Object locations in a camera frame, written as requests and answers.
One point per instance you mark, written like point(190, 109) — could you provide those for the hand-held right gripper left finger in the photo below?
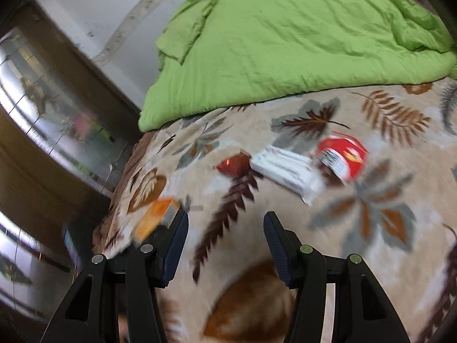
point(175, 244)

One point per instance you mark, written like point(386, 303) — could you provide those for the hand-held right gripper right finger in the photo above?
point(277, 253)

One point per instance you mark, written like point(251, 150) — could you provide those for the orange cardboard box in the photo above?
point(155, 218)

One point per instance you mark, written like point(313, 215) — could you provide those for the leaf-printed blanket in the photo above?
point(357, 239)

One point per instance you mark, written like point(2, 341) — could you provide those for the long white box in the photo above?
point(285, 171)

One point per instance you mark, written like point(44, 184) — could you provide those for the small dark red wrapper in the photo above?
point(234, 165)

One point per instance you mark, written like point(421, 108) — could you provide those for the crumpled red wrapper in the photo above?
point(344, 157)

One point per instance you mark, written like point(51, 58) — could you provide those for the glass door cabinet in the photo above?
point(46, 114)

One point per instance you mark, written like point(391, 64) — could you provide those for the green quilt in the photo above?
point(285, 43)

